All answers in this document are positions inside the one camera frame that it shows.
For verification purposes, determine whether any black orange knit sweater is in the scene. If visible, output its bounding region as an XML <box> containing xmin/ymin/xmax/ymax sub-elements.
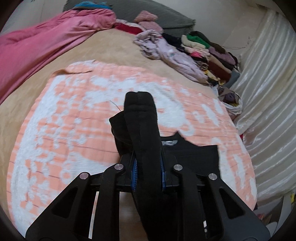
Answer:
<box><xmin>109</xmin><ymin>92</ymin><xmax>219</xmax><ymax>240</ymax></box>

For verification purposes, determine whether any bag of clothes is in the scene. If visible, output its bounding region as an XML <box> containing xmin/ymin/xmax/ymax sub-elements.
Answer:
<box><xmin>213</xmin><ymin>85</ymin><xmax>243</xmax><ymax>120</ymax></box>

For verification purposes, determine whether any pile of folded clothes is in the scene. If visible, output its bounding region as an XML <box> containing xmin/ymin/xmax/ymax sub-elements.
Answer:
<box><xmin>162</xmin><ymin>31</ymin><xmax>240</xmax><ymax>88</ymax></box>

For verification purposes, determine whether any peach white patterned blanket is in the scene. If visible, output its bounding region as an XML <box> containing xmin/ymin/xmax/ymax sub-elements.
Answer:
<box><xmin>8</xmin><ymin>60</ymin><xmax>257</xmax><ymax>234</ymax></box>

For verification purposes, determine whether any white satin curtain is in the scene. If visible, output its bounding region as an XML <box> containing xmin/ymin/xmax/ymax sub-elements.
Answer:
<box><xmin>232</xmin><ymin>9</ymin><xmax>295</xmax><ymax>203</ymax></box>

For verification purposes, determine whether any beige bed sheet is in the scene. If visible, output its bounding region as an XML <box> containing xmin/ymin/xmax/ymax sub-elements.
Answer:
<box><xmin>1</xmin><ymin>29</ymin><xmax>214</xmax><ymax>213</ymax></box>

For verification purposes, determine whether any pink quilt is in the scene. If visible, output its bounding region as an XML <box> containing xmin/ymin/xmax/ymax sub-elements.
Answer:
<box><xmin>1</xmin><ymin>9</ymin><xmax>116</xmax><ymax>101</ymax></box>

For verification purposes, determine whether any lilac crumpled garment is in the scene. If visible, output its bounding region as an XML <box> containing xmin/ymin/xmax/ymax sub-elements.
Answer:
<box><xmin>133</xmin><ymin>30</ymin><xmax>209</xmax><ymax>85</ymax></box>

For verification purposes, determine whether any red garment by headboard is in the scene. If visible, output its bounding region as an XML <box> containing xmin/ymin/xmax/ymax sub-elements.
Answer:
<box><xmin>114</xmin><ymin>19</ymin><xmax>145</xmax><ymax>35</ymax></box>

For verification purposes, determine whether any pink fluffy pillow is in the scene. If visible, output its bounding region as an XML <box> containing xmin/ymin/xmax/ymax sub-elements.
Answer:
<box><xmin>133</xmin><ymin>11</ymin><xmax>164</xmax><ymax>34</ymax></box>

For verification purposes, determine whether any blue cloth on quilt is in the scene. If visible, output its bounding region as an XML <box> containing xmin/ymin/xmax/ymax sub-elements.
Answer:
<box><xmin>72</xmin><ymin>1</ymin><xmax>112</xmax><ymax>9</ymax></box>

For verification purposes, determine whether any grey headboard cover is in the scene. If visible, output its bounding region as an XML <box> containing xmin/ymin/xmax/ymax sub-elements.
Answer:
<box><xmin>63</xmin><ymin>0</ymin><xmax>196</xmax><ymax>38</ymax></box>

